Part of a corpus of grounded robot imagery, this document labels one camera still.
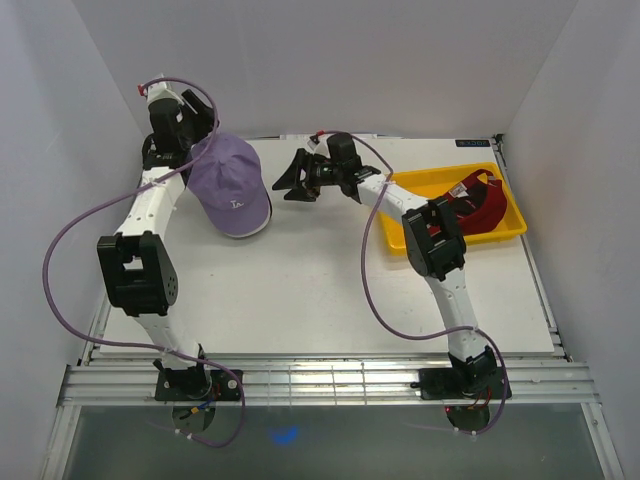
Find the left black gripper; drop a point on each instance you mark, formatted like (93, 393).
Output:
(204, 119)

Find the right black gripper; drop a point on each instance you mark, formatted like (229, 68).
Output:
(292, 177)

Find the white baseball cap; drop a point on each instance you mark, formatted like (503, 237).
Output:
(249, 220)

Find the lavender cap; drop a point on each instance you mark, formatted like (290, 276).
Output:
(227, 176)

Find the red cap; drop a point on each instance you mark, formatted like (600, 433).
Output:
(478, 202)

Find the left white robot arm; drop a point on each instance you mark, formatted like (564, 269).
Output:
(139, 276)

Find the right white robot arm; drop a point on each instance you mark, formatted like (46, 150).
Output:
(435, 249)

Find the yellow plastic tray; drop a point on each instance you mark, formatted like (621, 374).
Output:
(436, 182)

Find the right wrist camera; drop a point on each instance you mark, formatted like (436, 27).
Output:
(317, 144)

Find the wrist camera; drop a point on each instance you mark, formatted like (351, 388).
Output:
(317, 144)
(158, 89)

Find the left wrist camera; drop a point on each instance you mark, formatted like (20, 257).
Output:
(158, 89)

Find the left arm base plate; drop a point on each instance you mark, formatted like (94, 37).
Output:
(221, 387)

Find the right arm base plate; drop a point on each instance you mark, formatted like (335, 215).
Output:
(449, 384)

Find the aluminium frame rail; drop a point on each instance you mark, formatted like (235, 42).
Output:
(358, 382)

